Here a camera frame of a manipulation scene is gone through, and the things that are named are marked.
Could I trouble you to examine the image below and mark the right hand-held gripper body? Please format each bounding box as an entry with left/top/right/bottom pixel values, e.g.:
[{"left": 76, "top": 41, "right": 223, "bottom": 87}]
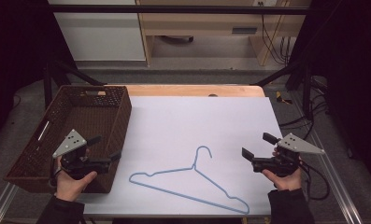
[{"left": 251, "top": 133, "right": 326, "bottom": 178}]

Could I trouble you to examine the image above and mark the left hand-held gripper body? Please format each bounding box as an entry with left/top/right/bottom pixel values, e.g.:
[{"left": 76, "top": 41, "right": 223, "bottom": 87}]
[{"left": 51, "top": 129, "right": 112, "bottom": 181}]

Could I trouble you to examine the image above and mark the person's right hand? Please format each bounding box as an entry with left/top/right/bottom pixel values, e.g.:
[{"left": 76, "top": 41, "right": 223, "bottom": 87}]
[{"left": 261, "top": 147, "right": 304, "bottom": 192}]

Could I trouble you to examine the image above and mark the person's left hand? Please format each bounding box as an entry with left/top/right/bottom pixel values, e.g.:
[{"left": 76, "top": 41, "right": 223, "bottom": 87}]
[{"left": 54, "top": 148, "right": 98, "bottom": 203}]

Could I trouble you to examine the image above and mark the brown woven basket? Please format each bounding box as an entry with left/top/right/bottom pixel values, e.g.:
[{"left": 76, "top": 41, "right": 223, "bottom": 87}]
[{"left": 4, "top": 85, "right": 133, "bottom": 194}]

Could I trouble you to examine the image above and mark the yellow and black tool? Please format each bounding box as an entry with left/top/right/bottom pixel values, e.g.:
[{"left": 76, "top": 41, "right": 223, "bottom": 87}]
[{"left": 275, "top": 91, "right": 293, "bottom": 105}]

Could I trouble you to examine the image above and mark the white mat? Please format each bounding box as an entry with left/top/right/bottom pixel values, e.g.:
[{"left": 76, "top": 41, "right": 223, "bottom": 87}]
[{"left": 79, "top": 95, "right": 284, "bottom": 217}]

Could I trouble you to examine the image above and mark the white cabinet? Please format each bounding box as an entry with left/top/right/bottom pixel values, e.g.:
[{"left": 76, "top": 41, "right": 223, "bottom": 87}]
[{"left": 48, "top": 0, "right": 147, "bottom": 63}]

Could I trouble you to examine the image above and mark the light wooden desk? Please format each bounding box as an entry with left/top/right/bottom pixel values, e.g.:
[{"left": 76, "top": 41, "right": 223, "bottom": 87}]
[{"left": 136, "top": 0, "right": 312, "bottom": 67}]

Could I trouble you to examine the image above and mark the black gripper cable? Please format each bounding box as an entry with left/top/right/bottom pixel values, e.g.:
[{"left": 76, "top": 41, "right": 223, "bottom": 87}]
[{"left": 299, "top": 161, "right": 331, "bottom": 202}]

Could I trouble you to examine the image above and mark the blue wire clothes hanger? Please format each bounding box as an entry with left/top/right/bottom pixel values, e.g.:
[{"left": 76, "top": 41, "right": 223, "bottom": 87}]
[{"left": 128, "top": 145, "right": 250, "bottom": 216}]

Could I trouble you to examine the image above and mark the bundle of black cables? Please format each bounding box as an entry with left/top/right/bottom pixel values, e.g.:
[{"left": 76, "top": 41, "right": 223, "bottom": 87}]
[{"left": 257, "top": 1, "right": 293, "bottom": 66}]

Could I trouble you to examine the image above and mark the black metal frame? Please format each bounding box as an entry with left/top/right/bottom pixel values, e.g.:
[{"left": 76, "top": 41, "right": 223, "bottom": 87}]
[{"left": 42, "top": 3, "right": 315, "bottom": 110}]

